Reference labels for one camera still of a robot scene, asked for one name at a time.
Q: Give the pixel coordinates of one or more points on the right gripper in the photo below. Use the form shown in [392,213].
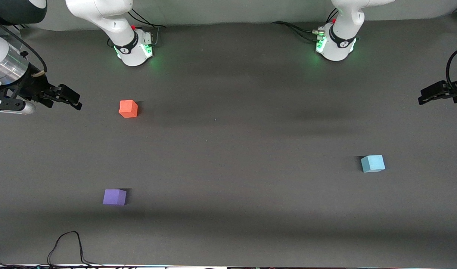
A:
[33,88]

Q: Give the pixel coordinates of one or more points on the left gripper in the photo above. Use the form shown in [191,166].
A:
[451,92]

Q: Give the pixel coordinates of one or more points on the light blue foam block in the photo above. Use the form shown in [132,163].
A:
[373,163]

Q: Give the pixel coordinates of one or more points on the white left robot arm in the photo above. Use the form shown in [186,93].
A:
[342,41]

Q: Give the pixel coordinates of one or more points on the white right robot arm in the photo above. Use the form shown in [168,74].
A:
[101,15]

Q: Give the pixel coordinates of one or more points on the orange foam block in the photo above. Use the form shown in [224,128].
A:
[128,108]

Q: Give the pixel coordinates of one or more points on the purple foam block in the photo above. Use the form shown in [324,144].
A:
[114,197]

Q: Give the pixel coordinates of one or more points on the dark grey table mat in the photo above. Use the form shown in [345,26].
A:
[228,168]

